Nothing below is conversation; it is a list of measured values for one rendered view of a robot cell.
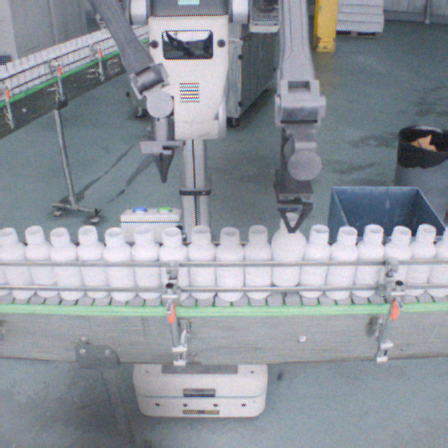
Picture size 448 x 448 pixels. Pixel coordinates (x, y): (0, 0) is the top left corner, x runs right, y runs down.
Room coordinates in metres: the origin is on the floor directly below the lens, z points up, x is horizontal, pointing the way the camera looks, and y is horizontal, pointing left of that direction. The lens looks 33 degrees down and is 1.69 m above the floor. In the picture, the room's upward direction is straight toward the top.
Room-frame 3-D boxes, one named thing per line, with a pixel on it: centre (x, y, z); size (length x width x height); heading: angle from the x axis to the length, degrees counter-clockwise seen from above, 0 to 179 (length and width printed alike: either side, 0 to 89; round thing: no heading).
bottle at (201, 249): (0.80, 0.06, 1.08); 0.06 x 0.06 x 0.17
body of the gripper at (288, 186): (0.80, -0.12, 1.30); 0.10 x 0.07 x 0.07; 0
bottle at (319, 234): (0.80, -0.18, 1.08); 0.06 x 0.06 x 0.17
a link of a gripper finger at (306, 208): (0.78, -0.12, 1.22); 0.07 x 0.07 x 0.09; 0
